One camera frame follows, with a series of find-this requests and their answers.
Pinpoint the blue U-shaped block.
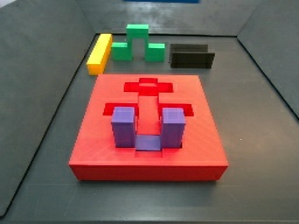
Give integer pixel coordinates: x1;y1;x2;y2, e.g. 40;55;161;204
123;0;201;4

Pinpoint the black angle bracket fixture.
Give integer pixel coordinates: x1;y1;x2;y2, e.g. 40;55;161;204
169;44;215;69

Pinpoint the yellow long bar block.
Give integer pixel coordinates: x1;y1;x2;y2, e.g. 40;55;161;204
87;33;112;75

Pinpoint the purple U-shaped block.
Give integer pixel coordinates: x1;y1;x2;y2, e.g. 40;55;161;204
111;107;185;151

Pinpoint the red base block with slots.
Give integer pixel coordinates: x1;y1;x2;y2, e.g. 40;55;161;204
69;74;228;181

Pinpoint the green arch-shaped block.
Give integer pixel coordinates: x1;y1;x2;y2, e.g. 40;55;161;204
111;24;165;62

